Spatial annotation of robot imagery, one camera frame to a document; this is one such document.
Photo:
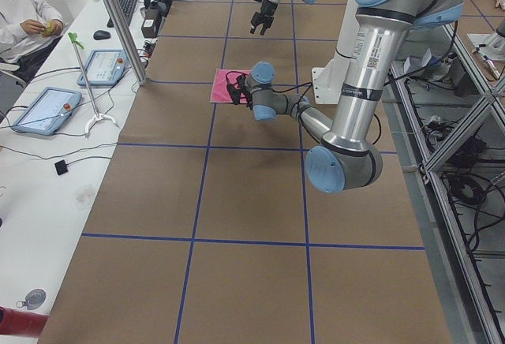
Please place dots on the red cylinder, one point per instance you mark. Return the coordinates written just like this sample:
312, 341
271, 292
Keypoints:
22, 324

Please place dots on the blue teach pendant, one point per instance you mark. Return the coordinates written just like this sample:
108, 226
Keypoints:
48, 112
105, 67

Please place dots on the person in white shirt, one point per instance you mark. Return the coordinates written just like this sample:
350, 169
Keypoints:
30, 30

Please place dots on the small black square pad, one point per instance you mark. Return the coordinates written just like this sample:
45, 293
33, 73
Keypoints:
61, 167

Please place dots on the far blue teach pendant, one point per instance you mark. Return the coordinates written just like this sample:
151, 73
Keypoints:
105, 67

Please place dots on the black computer mouse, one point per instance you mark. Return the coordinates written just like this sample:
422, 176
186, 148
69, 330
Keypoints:
101, 35

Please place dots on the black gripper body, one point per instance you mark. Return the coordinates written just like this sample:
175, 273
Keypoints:
267, 9

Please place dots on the black keyboard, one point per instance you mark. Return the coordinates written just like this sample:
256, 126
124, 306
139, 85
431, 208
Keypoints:
128, 8

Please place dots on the pink and grey towel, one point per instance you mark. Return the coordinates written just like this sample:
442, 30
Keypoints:
223, 77

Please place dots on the black box with white label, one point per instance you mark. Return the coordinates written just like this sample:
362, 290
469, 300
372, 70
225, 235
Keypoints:
151, 23

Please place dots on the reacher grabber tool green handle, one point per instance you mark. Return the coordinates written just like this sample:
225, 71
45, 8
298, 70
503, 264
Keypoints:
98, 116

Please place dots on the aluminium frame post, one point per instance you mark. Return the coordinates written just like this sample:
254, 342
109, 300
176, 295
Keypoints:
122, 28

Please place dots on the near blue teach pendant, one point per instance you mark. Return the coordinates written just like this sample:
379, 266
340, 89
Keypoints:
48, 112

